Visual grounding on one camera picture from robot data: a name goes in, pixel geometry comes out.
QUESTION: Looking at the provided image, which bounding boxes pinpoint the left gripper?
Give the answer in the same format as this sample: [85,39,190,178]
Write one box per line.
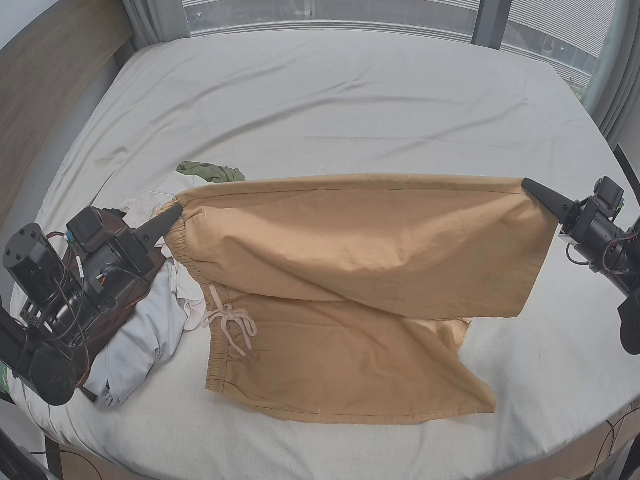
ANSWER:
[81,203,185,312]

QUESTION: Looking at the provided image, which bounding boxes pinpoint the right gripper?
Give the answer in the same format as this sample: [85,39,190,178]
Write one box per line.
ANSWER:
[521,177,624,270]

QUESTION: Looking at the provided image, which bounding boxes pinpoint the tan shorts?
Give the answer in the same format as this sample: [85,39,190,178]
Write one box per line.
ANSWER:
[172,173,558,425]

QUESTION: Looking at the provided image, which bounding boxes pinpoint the bed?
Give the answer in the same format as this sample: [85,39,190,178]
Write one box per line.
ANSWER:
[0,0,640,480]

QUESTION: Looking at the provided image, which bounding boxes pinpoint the cream garment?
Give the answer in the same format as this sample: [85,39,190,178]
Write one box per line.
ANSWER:
[119,173,208,333]

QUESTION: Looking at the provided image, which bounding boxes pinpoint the dark brown garment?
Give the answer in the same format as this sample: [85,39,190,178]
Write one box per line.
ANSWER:
[60,207,173,405]

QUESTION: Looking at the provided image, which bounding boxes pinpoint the olive green garment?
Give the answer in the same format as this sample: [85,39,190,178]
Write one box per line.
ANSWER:
[176,161,246,184]

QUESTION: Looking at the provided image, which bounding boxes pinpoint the pale grey garment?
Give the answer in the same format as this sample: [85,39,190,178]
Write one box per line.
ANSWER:
[84,268,203,410]

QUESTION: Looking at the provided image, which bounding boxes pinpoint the grey curtain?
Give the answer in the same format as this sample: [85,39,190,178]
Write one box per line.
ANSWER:
[111,0,192,50]
[579,0,640,145]

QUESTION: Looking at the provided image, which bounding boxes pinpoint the window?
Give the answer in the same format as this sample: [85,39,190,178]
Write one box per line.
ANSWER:
[172,0,621,85]

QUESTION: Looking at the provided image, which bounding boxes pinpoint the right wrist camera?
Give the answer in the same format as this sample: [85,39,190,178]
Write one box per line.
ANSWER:
[592,177,626,215]

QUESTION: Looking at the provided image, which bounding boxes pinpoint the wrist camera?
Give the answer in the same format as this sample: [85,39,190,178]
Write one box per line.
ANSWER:
[65,207,109,254]
[592,177,626,215]

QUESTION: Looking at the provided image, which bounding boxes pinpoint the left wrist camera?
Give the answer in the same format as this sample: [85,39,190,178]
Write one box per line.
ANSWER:
[65,207,109,254]

